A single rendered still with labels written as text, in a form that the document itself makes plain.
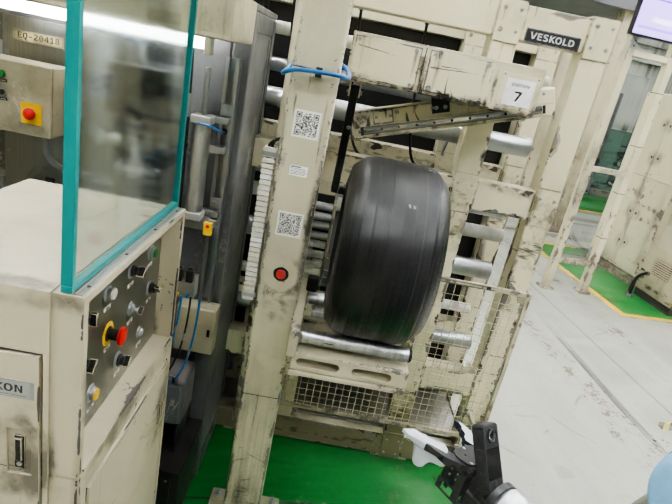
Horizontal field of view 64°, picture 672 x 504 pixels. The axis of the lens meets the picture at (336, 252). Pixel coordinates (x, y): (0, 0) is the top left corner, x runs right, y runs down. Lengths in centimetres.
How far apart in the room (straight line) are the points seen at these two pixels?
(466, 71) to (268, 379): 115
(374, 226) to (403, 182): 17
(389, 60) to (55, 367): 125
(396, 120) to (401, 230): 60
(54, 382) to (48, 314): 13
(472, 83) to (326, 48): 52
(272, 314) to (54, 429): 79
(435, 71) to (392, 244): 62
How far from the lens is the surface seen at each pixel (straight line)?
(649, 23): 541
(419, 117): 192
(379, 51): 176
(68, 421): 109
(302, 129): 151
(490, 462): 104
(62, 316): 98
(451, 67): 178
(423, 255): 141
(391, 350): 165
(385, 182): 147
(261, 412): 188
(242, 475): 206
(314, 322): 194
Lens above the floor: 170
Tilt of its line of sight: 20 degrees down
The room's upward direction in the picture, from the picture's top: 12 degrees clockwise
